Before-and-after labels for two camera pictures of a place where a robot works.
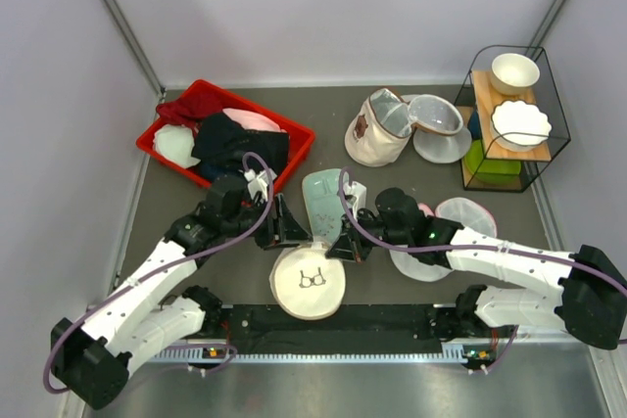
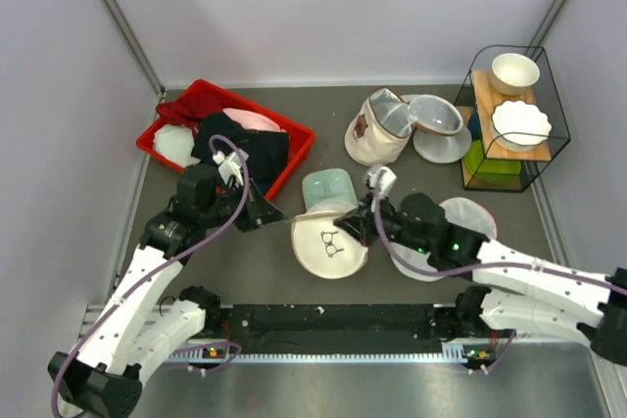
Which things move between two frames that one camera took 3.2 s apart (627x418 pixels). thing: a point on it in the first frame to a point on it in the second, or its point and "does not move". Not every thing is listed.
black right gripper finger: [361, 252] to [364, 207]
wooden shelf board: [486, 98] does not move
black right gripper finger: [341, 248] to [356, 225]
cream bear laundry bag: [379, 131] does not move
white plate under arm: [458, 211] does not move
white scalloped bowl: [518, 126] does not move
